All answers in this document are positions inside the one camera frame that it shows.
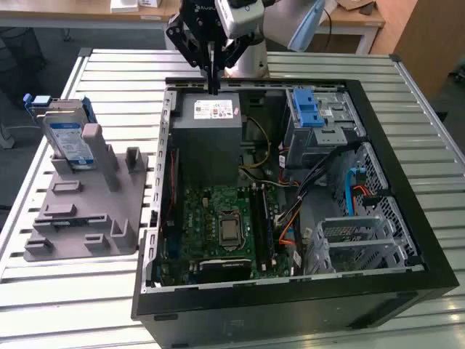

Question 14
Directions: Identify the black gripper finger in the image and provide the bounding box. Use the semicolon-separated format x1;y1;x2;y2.
165;13;216;96
214;31;256;96

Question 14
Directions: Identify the hard disk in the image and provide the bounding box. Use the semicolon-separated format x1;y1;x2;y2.
23;93;98;172

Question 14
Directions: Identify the blue data wire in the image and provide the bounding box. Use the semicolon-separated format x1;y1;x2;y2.
346;167;367;220

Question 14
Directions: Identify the silver disk bay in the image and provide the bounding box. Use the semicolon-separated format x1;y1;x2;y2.
304;214;415;276

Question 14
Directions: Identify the white cardboard box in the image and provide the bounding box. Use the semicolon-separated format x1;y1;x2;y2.
110;0;140;15

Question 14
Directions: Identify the blue drive latch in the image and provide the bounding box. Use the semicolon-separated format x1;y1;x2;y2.
292;89;327;128

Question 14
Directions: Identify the grey power supply unit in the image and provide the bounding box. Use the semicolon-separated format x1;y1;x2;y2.
169;90;243;188

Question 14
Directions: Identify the silver optical drive cage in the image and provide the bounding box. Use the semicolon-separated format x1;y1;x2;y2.
284;87;366;170

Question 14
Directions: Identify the brown cardboard piece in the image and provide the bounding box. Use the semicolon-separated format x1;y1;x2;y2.
336;0;375;16

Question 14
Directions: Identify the wooden desk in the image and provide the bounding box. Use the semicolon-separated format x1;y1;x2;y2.
0;0;387;55

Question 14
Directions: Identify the CPU socket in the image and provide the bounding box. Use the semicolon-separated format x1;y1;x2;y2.
216;209;245;254

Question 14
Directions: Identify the black mesh bin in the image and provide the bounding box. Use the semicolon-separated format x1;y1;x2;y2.
0;27;47;111

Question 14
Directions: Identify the black RAM slot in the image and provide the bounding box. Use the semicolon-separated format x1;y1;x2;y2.
251;182;264;270

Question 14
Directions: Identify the silver CPU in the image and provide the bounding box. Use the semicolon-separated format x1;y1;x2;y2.
220;219;239;244

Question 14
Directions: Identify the RAM stick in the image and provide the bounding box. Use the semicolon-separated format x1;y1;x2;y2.
262;187;276;268
50;217;108;228

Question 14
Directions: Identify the green motherboard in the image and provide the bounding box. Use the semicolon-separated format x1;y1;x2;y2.
155;183;304;288

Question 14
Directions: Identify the wooden cabinet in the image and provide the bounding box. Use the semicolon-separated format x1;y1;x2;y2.
370;0;465;106

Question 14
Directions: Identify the grey parts rack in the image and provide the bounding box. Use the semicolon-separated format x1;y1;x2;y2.
23;122;150;263

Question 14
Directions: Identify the black graphics card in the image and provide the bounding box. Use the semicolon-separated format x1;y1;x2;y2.
195;255;252;285

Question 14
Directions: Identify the black PC case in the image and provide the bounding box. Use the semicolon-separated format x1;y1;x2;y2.
130;76;461;349

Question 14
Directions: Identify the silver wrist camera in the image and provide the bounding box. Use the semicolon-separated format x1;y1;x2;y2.
214;0;265;39

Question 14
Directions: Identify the yellow wire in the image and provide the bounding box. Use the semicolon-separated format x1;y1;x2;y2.
238;116;273;171

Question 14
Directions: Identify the black cable bundle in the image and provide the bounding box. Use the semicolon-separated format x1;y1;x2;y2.
278;143;355;228

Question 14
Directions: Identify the red orange power wire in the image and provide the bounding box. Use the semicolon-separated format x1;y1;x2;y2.
354;183;381;208

